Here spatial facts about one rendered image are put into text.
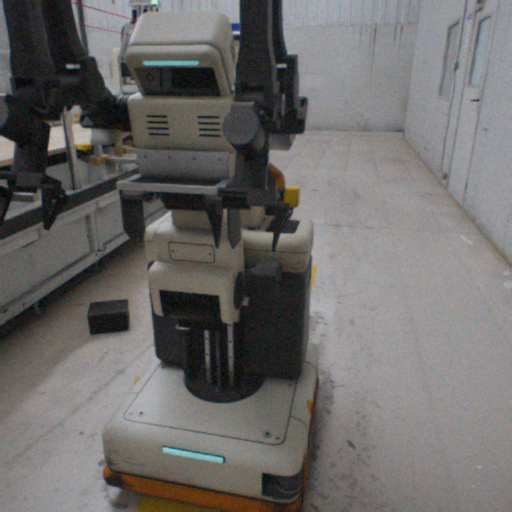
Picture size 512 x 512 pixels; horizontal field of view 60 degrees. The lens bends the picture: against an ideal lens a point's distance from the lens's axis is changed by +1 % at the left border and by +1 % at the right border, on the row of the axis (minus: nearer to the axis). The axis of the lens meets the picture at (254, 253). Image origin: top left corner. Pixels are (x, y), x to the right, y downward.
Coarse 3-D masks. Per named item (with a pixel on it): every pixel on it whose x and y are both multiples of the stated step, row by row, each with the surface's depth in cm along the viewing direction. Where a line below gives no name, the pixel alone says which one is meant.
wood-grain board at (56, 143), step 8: (56, 128) 353; (80, 128) 353; (88, 128) 353; (56, 136) 303; (80, 136) 303; (88, 136) 304; (0, 144) 263; (8, 144) 263; (56, 144) 264; (64, 144) 264; (0, 152) 233; (8, 152) 233; (48, 152) 242; (56, 152) 248; (0, 160) 210; (8, 160) 214
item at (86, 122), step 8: (112, 96) 104; (104, 104) 103; (112, 104) 104; (80, 112) 109; (88, 112) 104; (96, 112) 103; (104, 112) 103; (112, 112) 105; (80, 120) 108; (88, 120) 108; (96, 120) 105; (104, 120) 105; (112, 120) 106; (104, 128) 108; (112, 128) 107; (120, 128) 107
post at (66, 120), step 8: (64, 112) 227; (64, 120) 228; (64, 128) 230; (72, 128) 233; (64, 136) 232; (72, 136) 233; (72, 144) 234; (72, 152) 234; (72, 160) 236; (72, 168) 237; (72, 176) 238; (72, 184) 241; (80, 184) 243
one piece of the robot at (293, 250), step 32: (288, 192) 148; (288, 224) 146; (256, 256) 137; (288, 256) 135; (288, 288) 139; (160, 320) 154; (256, 320) 146; (288, 320) 143; (160, 352) 159; (192, 352) 156; (224, 352) 148; (256, 352) 150; (288, 352) 147; (224, 384) 153; (256, 384) 152
